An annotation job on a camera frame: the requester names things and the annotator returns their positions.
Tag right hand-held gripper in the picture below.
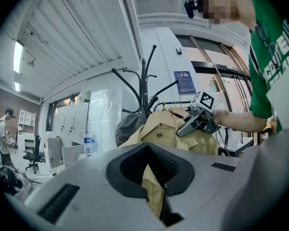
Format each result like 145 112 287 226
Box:
176 90 221 137

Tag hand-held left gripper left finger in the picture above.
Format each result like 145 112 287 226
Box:
25 142 166 231

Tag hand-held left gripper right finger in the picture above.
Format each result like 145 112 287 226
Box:
147 142 242 231

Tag beige jacket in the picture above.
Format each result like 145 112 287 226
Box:
117 109 219 220

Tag black coat stand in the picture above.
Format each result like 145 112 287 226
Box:
111 44 179 120

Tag person's right forearm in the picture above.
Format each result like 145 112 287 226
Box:
212 109 268 133

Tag black garment rack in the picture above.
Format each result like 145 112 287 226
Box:
154 100 191 113

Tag blue label water bottle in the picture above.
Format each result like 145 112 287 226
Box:
83 131 92 155

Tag white table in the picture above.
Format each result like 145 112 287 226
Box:
217 135 255 157

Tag glass sliding door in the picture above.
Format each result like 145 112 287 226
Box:
175 34 254 140

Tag grey cap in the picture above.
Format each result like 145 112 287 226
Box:
115 113 148 148

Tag black office chair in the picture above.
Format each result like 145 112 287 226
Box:
22 135 45 174

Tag white metal locker cabinet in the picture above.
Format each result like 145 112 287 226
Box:
44 102 90 176

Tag plastic wrapped white panel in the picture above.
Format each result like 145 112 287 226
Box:
86 88 124 154

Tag person's green printed t-shirt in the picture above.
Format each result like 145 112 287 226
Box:
248 0 289 133

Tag white open shelf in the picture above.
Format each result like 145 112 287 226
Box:
17 109 37 149

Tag dark framed window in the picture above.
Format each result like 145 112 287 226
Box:
46 95 81 111

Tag dark eyeglasses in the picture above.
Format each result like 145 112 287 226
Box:
254 22 278 58

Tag person's head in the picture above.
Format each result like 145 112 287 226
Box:
197 0 257 32

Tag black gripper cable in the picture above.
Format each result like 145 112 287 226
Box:
215 126 232 156

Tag blue wall poster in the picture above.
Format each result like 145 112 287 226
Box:
173 70 197 95

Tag black head camera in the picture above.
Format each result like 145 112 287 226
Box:
184 0 198 19

